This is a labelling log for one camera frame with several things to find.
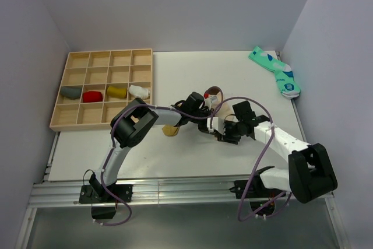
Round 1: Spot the mustard yellow sock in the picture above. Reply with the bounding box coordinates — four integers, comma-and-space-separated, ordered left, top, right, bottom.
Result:
162, 125, 180, 137
107, 86, 127, 99

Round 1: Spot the cream and brown striped sock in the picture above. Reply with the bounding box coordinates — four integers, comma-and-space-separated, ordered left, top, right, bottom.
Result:
205, 86, 235, 142

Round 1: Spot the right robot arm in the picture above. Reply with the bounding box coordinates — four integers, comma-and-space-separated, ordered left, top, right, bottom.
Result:
201, 101, 338, 204

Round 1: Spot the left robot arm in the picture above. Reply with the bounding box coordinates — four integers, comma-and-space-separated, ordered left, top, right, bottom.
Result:
79, 92, 213, 204

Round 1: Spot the white rolled sock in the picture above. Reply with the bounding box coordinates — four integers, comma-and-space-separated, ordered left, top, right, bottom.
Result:
128, 85, 150, 99

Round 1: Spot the teal patterned sock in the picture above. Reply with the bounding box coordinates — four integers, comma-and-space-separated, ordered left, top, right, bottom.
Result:
249, 47, 301, 99

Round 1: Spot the mustard yellow rolled sock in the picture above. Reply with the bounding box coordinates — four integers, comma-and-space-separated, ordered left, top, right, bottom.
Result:
107, 86, 127, 99

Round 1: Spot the wooden compartment tray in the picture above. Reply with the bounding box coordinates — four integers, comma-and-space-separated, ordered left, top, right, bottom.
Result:
50, 49, 153, 132

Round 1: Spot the red rolled sock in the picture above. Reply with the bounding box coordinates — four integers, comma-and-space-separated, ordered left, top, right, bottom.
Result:
82, 90, 103, 103

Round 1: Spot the grey rolled sock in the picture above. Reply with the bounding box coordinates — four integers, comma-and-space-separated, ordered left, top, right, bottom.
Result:
60, 86, 82, 100

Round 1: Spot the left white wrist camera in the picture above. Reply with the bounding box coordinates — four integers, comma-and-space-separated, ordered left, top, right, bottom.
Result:
204, 93, 219, 108

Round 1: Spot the aluminium mounting rail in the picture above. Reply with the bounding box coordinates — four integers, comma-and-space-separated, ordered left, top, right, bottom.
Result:
29, 173, 335, 208

